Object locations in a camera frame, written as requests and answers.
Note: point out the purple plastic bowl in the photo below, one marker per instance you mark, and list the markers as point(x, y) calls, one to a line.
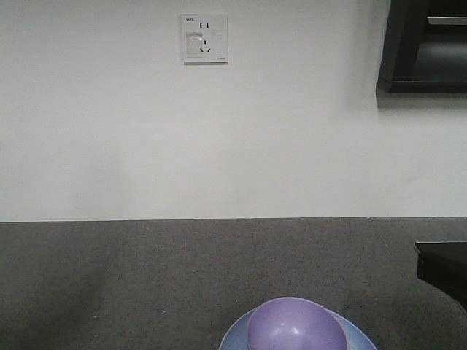
point(294, 323)

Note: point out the light blue plastic plate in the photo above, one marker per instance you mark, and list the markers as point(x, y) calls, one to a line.
point(236, 336)

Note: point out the black cooktop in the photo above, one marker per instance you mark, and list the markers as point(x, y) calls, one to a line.
point(442, 264)

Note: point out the centre white wall socket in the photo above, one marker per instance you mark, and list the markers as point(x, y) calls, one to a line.
point(204, 38)

